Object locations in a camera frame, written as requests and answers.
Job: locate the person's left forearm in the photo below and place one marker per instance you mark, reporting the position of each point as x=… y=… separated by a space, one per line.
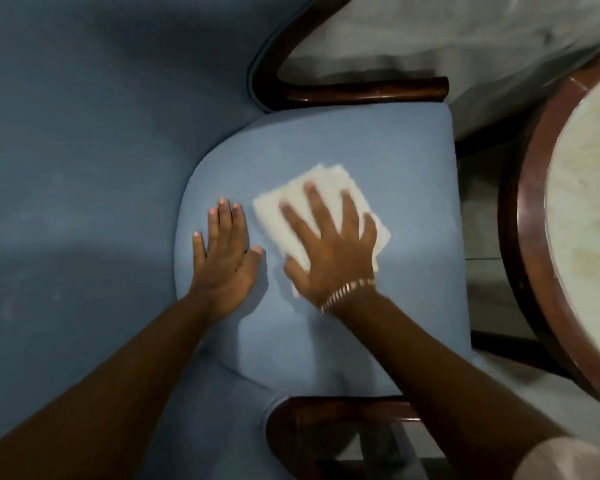
x=105 y=394

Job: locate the blue upholstered wooden armchair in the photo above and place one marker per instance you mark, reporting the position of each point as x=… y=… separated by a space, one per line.
x=105 y=144

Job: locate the white cloth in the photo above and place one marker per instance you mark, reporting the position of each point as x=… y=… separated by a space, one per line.
x=285 y=199

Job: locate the person's right hand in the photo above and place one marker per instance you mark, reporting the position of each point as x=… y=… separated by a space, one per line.
x=332 y=259

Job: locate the person's left little finger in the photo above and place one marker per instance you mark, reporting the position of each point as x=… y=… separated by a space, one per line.
x=199 y=249

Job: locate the person's left thumb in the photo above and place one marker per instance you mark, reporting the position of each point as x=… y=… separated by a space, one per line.
x=252 y=264

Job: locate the person's right middle finger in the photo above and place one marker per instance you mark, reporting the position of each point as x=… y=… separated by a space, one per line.
x=320 y=209

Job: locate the white fabric curtain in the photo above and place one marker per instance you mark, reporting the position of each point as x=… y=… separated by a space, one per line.
x=455 y=39

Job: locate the person's right thumb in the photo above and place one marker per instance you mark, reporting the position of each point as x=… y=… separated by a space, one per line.
x=296 y=274

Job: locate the person's left middle finger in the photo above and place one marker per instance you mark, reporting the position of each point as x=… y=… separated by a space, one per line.
x=224 y=220

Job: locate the person's right forearm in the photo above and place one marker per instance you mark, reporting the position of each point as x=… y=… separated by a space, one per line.
x=440 y=384

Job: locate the light pink sleeve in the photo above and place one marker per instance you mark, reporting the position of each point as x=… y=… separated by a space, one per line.
x=570 y=462

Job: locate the person's left hand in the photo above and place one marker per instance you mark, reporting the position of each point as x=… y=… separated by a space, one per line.
x=225 y=274

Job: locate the round marble wooden-rimmed table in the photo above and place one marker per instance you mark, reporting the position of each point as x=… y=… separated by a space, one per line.
x=580 y=219

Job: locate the person's right little finger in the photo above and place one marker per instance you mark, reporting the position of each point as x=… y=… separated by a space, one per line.
x=370 y=233

